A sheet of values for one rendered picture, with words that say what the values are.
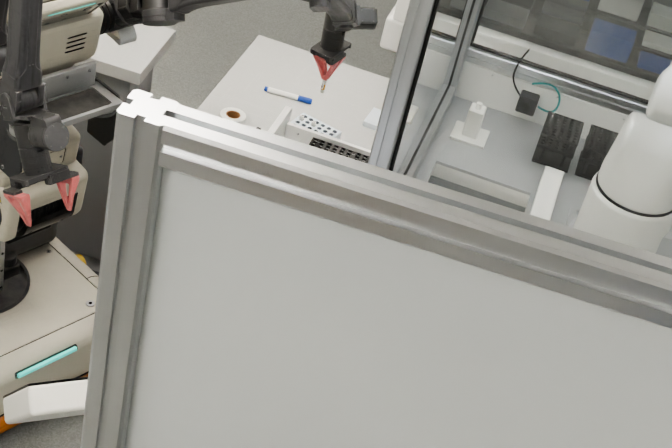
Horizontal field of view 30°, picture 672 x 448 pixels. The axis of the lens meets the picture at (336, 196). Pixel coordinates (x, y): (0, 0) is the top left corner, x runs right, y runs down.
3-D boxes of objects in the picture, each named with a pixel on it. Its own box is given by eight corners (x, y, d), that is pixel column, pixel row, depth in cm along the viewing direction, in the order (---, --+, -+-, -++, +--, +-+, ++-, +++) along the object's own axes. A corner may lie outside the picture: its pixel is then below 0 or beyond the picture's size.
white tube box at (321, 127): (284, 135, 331) (286, 124, 329) (300, 123, 337) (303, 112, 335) (323, 155, 327) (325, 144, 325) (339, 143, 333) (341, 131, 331)
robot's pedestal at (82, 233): (28, 252, 388) (41, 44, 343) (69, 200, 412) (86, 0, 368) (118, 281, 385) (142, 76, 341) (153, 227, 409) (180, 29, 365)
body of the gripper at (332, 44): (351, 49, 316) (356, 24, 311) (330, 64, 308) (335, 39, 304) (329, 39, 318) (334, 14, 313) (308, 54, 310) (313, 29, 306)
